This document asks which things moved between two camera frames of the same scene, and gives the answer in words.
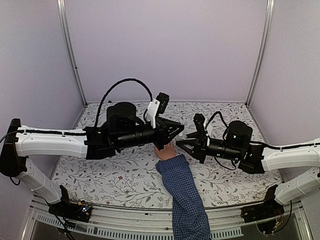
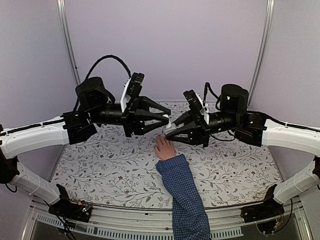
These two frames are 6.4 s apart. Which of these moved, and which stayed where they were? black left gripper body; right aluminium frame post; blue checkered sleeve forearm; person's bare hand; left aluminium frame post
Moved: black left gripper body
Stayed: left aluminium frame post; person's bare hand; right aluminium frame post; blue checkered sleeve forearm
